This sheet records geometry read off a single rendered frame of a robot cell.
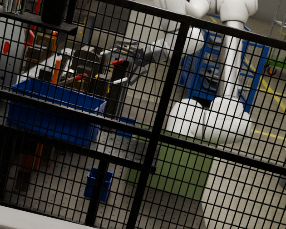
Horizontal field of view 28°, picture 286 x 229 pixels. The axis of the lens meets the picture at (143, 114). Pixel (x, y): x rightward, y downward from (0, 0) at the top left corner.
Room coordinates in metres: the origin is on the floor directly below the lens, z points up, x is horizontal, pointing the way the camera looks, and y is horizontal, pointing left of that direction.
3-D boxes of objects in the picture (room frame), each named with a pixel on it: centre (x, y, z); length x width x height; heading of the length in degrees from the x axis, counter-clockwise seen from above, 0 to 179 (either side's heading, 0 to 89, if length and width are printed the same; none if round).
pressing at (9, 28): (2.11, 0.56, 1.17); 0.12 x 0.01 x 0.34; 88
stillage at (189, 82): (7.49, -0.83, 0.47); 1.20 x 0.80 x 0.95; 4
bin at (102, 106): (1.93, 0.30, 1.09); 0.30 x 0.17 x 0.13; 82
